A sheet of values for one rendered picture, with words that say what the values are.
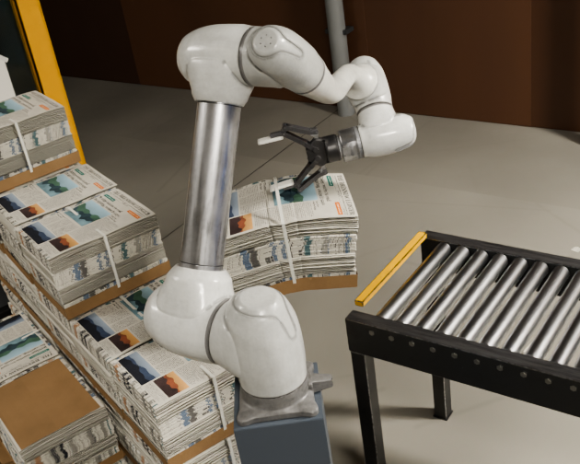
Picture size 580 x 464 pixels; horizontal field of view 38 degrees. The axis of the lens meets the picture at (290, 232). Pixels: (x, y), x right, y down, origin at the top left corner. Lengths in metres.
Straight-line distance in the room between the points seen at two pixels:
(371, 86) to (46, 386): 1.43
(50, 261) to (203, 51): 0.99
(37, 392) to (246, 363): 1.19
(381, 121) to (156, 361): 0.92
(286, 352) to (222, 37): 0.69
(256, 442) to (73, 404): 0.98
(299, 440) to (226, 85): 0.80
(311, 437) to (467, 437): 1.41
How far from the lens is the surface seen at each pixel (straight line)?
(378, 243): 4.39
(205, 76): 1.88
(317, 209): 2.28
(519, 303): 2.53
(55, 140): 3.17
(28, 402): 2.84
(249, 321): 1.76
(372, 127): 2.28
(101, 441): 2.79
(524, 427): 3.29
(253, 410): 1.89
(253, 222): 2.28
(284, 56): 1.78
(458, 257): 2.74
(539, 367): 2.29
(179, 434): 2.36
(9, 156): 3.12
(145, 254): 2.75
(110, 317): 2.68
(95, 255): 2.67
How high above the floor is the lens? 2.26
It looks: 29 degrees down
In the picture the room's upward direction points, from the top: 9 degrees counter-clockwise
